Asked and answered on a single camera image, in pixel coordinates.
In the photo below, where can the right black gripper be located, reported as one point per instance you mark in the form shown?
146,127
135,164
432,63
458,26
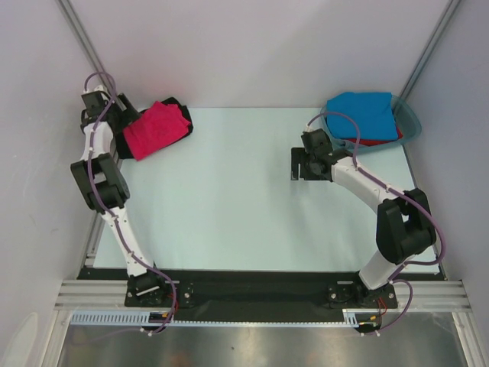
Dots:
299,156

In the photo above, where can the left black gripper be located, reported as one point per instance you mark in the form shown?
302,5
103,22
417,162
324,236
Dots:
127,116

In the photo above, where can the pink t shirt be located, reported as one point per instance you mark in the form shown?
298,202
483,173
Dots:
156,130

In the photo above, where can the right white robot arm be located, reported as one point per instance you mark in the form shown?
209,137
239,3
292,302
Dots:
404,225

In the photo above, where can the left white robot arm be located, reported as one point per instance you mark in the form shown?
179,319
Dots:
106,192

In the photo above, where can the red t shirt in basket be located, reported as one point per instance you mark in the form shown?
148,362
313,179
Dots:
363,142

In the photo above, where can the blue t shirt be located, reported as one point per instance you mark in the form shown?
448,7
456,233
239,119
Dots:
371,111

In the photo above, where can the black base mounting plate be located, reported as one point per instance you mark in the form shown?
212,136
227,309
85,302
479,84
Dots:
248,296

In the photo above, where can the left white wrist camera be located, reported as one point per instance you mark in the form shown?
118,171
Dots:
99,88

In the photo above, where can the left aluminium corner post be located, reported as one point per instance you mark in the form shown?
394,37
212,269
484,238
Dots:
85,43

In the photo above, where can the aluminium corner post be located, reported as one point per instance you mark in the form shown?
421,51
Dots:
85,43
442,25

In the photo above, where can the right slotted cable duct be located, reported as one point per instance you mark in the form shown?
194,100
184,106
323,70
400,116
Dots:
363,317

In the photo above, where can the slotted cable duct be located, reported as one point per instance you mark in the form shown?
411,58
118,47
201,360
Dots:
118,318
363,317

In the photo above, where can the aluminium front frame rail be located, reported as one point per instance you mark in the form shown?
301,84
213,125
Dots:
428,296

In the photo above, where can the left slotted cable duct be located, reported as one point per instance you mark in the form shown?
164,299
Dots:
118,318

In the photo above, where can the right aluminium corner post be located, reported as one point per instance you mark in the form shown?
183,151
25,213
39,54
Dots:
442,25

